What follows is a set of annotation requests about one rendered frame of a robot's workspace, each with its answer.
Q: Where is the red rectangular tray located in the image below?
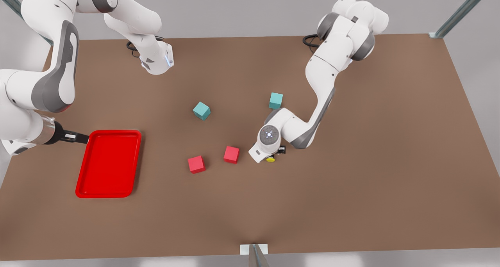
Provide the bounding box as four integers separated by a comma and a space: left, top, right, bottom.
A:
75, 130, 142, 199

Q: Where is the red cube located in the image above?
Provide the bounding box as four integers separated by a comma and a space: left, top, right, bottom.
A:
188, 155, 206, 174
223, 146, 240, 164

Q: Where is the teal cube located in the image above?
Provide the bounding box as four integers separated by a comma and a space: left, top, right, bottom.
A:
193, 101, 211, 121
269, 92, 284, 110

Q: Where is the silver frame post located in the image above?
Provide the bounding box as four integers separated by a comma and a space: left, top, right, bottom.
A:
239, 243, 270, 267
0, 0, 54, 46
428, 0, 495, 39

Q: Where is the black cable loop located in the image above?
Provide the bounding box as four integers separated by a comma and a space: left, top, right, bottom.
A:
302, 34, 321, 49
126, 36, 165, 58

